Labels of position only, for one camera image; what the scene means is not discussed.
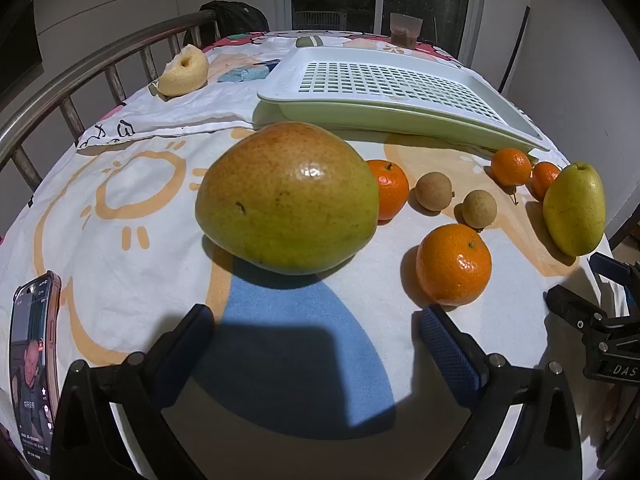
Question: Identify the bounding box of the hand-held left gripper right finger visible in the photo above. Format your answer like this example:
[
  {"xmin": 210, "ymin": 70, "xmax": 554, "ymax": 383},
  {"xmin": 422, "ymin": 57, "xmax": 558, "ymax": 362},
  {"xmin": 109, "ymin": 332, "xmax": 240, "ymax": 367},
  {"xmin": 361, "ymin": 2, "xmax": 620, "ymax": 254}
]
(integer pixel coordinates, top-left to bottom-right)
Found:
[{"xmin": 412, "ymin": 304, "xmax": 583, "ymax": 480}]

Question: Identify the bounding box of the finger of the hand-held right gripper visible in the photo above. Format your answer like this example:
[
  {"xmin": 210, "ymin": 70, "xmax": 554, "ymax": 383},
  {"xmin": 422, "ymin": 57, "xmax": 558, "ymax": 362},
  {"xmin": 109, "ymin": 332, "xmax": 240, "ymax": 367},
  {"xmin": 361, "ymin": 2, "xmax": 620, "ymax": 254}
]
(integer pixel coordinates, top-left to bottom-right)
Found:
[
  {"xmin": 587, "ymin": 251, "xmax": 640, "ymax": 313},
  {"xmin": 544, "ymin": 284, "xmax": 621, "ymax": 333}
]

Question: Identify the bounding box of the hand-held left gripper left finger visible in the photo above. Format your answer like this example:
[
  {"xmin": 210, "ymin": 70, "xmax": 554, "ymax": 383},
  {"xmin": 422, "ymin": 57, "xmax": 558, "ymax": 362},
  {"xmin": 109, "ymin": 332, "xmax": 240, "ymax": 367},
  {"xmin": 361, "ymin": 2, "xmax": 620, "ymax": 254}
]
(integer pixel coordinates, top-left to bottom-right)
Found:
[{"xmin": 50, "ymin": 303, "xmax": 216, "ymax": 480}]

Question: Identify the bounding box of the yellow pear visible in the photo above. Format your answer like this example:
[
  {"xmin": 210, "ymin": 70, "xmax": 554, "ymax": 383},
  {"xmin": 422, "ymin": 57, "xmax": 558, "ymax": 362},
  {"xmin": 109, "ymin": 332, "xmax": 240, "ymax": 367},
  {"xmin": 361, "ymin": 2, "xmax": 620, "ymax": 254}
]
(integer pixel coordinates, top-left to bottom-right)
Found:
[{"xmin": 542, "ymin": 161, "xmax": 607, "ymax": 257}]

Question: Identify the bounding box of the orange tangerine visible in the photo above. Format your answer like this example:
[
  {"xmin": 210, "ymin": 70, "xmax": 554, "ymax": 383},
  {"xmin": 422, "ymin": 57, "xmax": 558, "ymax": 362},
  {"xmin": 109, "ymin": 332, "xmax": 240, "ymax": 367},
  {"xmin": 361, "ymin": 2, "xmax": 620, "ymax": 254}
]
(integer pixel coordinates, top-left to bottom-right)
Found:
[
  {"xmin": 490, "ymin": 147, "xmax": 532, "ymax": 187},
  {"xmin": 366, "ymin": 159, "xmax": 410, "ymax": 222},
  {"xmin": 416, "ymin": 224, "xmax": 493, "ymax": 307},
  {"xmin": 531, "ymin": 161, "xmax": 562, "ymax": 201}
]

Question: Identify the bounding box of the brown longan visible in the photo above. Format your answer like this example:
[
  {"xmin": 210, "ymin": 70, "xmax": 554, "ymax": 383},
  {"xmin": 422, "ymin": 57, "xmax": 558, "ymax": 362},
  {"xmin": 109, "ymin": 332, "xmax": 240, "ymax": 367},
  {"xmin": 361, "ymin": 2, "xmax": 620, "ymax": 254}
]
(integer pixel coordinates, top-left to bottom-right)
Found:
[
  {"xmin": 461, "ymin": 190, "xmax": 498, "ymax": 228},
  {"xmin": 415, "ymin": 172, "xmax": 456, "ymax": 212}
]

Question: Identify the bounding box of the white slotted plastic tray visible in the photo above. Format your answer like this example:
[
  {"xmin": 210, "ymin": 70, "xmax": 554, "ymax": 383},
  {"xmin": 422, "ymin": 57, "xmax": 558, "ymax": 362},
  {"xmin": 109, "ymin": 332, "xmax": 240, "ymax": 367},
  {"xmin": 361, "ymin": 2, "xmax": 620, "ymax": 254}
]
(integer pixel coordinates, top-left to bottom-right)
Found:
[{"xmin": 252, "ymin": 47, "xmax": 550, "ymax": 153}]

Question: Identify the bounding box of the yellow sun-print cloth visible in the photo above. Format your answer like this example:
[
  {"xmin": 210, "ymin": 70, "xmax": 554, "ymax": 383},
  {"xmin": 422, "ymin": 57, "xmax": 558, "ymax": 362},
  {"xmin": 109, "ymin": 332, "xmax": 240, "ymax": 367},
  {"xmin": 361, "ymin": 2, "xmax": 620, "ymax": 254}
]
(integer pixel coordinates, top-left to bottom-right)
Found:
[{"xmin": 0, "ymin": 125, "xmax": 613, "ymax": 480}]

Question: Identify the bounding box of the smartphone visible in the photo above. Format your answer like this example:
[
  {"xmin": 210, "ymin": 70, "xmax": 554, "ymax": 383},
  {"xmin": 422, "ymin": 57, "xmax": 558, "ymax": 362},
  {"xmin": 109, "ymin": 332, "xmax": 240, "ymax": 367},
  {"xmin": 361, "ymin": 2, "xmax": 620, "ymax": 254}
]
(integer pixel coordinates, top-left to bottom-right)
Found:
[{"xmin": 9, "ymin": 270, "xmax": 63, "ymax": 476}]

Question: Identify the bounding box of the dark thin rod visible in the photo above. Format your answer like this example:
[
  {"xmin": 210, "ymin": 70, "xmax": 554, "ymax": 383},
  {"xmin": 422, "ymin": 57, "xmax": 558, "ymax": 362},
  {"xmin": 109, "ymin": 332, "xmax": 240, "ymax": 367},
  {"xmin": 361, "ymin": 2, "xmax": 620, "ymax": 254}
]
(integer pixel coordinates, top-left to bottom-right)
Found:
[{"xmin": 500, "ymin": 6, "xmax": 531, "ymax": 93}]

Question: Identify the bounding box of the white cartoon-print cloth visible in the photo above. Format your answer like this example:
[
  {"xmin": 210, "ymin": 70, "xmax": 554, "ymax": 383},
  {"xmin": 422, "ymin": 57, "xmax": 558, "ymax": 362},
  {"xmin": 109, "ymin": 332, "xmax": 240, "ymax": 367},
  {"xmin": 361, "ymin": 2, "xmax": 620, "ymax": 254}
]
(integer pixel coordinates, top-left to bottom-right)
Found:
[{"xmin": 75, "ymin": 30, "xmax": 566, "ymax": 151}]

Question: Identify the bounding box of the bitten pale fruit core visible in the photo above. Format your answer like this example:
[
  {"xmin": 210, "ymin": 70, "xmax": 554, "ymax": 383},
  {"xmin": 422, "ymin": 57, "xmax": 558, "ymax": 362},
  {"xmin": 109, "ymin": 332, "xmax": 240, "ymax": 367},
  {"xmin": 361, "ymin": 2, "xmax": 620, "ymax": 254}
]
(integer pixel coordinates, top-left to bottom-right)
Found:
[{"xmin": 157, "ymin": 44, "xmax": 210, "ymax": 98}]

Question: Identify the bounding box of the red strawberry-print cloth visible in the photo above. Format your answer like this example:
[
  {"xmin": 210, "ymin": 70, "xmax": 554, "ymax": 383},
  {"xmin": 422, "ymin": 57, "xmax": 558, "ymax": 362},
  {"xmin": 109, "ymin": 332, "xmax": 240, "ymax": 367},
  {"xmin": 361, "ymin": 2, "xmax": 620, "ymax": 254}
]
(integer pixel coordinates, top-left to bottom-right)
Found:
[{"xmin": 210, "ymin": 30, "xmax": 461, "ymax": 68}]

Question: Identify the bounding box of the metal railing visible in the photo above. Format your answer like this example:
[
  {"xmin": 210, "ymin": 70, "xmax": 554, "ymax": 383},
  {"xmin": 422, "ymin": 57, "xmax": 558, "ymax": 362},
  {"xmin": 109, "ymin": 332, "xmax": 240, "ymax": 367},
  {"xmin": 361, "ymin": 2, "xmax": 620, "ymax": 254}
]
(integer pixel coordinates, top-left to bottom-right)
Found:
[{"xmin": 0, "ymin": 9, "xmax": 216, "ymax": 196}]

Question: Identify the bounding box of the clear plastic cup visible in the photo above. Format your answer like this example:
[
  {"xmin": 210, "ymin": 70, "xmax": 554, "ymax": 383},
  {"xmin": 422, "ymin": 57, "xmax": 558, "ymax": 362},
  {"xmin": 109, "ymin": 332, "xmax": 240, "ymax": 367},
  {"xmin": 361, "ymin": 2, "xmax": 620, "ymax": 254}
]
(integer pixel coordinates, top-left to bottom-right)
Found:
[{"xmin": 389, "ymin": 12, "xmax": 425, "ymax": 49}]

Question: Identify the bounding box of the black backpack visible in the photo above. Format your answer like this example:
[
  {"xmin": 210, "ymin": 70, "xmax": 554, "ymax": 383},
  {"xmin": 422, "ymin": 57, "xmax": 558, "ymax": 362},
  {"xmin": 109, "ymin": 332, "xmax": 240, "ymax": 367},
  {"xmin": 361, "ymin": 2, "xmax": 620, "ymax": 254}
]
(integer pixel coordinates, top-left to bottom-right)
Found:
[{"xmin": 182, "ymin": 0, "xmax": 271, "ymax": 48}]

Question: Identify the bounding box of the white slatted rack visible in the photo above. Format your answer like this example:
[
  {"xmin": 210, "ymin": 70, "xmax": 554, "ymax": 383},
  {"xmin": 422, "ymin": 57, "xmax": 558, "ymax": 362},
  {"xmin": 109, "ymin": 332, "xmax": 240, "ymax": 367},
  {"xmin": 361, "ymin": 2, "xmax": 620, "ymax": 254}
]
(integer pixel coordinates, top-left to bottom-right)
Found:
[{"xmin": 293, "ymin": 10, "xmax": 349, "ymax": 31}]

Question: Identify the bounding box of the wall television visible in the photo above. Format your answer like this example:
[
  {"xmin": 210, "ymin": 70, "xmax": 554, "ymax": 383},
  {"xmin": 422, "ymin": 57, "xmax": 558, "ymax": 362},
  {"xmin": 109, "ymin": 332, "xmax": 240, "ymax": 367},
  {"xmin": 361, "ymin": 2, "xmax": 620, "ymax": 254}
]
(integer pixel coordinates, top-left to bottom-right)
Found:
[{"xmin": 0, "ymin": 2, "xmax": 43, "ymax": 93}]

